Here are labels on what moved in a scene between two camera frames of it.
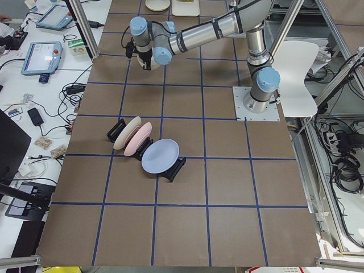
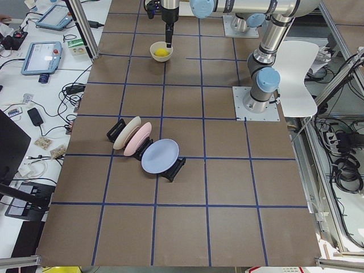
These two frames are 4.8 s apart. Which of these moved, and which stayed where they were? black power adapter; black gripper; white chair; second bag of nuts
Moved: black gripper
Stayed: white chair; black power adapter; second bag of nuts
